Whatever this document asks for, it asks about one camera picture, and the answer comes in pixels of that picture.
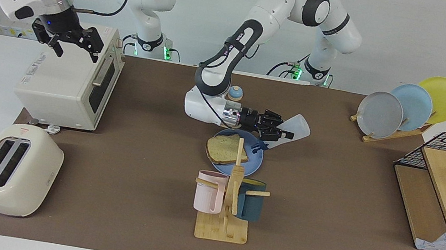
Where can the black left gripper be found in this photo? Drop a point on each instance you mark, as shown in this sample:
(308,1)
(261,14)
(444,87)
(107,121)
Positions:
(251,119)

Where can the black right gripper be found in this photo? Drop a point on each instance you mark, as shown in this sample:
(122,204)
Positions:
(58,25)

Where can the white bottle with blue cap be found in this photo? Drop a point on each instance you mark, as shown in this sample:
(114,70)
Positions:
(299,126)

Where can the brown bread slice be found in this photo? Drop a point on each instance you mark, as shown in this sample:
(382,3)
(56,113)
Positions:
(223,150)

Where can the grey round plate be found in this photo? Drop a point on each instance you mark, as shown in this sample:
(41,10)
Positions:
(380,117)

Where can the wooden plate rack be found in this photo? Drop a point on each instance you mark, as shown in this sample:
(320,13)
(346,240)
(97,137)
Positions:
(389,135)

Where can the light blue round plate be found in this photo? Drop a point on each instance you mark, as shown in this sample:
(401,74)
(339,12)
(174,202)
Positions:
(416,107)

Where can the yellow round plate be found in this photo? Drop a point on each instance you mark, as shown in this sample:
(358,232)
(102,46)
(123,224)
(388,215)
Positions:
(445,98)

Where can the small blue bell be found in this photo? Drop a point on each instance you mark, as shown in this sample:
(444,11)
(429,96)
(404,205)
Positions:
(236,94)

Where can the white toaster oven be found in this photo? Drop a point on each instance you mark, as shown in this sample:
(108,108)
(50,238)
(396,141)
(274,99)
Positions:
(57,88)

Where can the white power strip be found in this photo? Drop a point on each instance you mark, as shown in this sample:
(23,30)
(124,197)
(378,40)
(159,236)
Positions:
(7,31)

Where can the teal mug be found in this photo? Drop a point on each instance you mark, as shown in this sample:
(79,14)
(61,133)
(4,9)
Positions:
(252,207)

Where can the pink mug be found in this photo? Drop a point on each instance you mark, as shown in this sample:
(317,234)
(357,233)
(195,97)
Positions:
(206,197)

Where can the wooden mug rack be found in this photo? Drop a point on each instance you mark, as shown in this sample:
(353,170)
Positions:
(221,231)

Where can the cream two-slot toaster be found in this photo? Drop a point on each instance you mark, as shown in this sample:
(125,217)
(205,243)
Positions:
(38,175)

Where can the brown table mat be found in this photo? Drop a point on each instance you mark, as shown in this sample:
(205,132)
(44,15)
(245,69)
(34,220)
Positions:
(127,181)

